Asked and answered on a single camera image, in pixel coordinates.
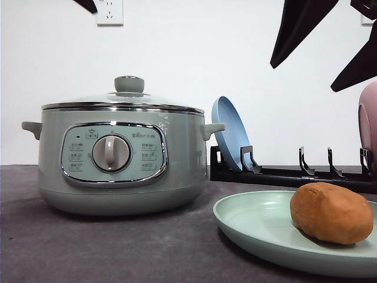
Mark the green electric steamer pot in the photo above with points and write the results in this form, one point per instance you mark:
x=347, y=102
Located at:
x=121, y=158

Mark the black dish rack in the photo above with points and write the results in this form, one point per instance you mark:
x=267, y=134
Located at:
x=251, y=173

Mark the white wall socket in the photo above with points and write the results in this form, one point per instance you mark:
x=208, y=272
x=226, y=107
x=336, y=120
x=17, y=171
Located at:
x=110, y=13
x=365, y=20

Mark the green plate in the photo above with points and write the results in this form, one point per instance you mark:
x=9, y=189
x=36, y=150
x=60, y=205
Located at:
x=262, y=221

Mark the white wall socket right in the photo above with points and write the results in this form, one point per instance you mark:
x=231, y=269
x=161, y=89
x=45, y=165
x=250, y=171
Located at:
x=365, y=20

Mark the grey table mat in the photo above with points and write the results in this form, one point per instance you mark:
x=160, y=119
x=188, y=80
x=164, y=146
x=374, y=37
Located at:
x=41, y=243

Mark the brown potato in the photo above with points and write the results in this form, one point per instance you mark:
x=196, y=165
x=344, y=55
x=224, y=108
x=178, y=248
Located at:
x=332, y=213

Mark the white wall socket left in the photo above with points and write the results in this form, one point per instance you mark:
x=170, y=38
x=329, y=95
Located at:
x=110, y=13

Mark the blue plate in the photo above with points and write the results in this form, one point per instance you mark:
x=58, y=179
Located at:
x=234, y=136

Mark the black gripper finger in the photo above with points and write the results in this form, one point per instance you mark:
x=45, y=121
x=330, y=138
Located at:
x=89, y=4
x=364, y=67
x=298, y=18

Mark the glass pot lid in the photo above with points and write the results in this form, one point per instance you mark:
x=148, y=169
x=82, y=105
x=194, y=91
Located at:
x=128, y=95

